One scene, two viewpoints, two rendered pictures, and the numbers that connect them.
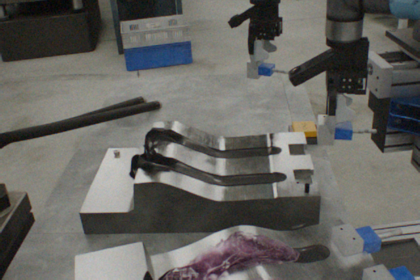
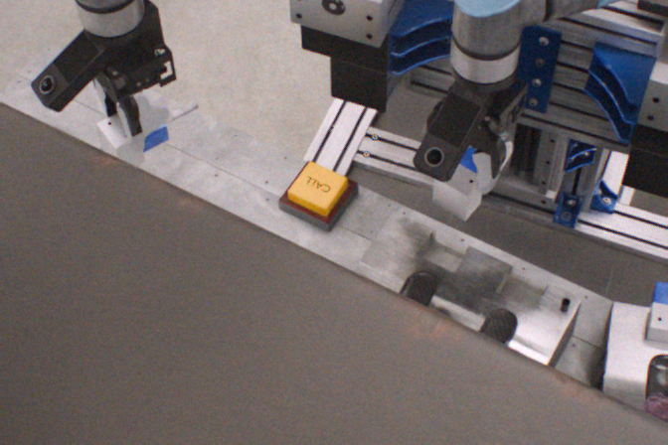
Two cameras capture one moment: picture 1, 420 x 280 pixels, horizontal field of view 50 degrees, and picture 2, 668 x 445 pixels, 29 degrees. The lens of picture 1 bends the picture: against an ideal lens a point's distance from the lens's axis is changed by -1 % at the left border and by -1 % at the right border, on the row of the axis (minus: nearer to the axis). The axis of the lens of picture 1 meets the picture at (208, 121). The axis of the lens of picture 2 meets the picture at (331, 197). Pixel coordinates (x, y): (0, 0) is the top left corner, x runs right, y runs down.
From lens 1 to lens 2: 1.20 m
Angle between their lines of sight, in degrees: 53
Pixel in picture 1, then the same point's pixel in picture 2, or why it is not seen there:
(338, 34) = (504, 72)
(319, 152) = (381, 209)
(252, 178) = not seen: hidden behind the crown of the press
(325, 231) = (629, 336)
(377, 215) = not seen: hidden behind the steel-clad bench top
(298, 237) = (623, 375)
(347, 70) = (502, 101)
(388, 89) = (386, 23)
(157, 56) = not seen: outside the picture
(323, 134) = (471, 203)
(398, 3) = not seen: outside the picture
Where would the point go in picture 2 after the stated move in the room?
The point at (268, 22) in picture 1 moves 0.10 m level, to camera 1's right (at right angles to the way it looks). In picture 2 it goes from (157, 56) to (198, 0)
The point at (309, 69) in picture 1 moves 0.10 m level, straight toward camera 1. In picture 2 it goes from (464, 144) to (539, 189)
